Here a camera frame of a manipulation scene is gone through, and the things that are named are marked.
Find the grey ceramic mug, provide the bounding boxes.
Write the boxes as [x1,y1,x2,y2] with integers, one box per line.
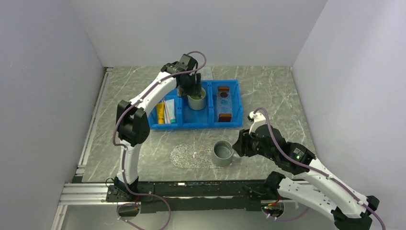
[211,140,234,167]

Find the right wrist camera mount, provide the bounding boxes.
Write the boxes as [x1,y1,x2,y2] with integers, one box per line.
[248,111,267,134]

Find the yellow toothpaste tube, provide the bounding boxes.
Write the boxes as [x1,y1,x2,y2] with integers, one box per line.
[156,102,165,124]

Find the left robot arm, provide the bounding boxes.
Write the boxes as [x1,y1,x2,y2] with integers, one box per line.
[112,52,206,201]

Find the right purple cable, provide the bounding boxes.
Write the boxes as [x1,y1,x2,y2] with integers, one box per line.
[252,107,386,230]

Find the white teal toothpaste tube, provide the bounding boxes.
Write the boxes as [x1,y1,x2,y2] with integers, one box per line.
[166,99,176,124]

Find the clear plastic organizer box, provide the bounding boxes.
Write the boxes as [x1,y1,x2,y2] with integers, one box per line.
[199,67,214,81]

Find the clear toothbrush holder brown ends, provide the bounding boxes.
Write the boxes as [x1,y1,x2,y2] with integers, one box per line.
[216,86,232,122]

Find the blue three-compartment plastic bin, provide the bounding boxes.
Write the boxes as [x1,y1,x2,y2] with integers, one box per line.
[148,80,244,130]

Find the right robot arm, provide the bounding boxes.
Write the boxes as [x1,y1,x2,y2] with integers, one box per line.
[232,124,379,230]

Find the light green ceramic mug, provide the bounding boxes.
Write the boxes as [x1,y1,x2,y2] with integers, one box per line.
[187,88,207,111]

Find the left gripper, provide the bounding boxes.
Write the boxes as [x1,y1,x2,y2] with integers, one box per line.
[178,73,202,100]

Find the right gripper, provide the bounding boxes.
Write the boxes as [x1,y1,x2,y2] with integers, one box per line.
[232,127,277,161]

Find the aluminium side rail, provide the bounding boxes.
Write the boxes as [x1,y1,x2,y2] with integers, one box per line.
[51,67,114,230]

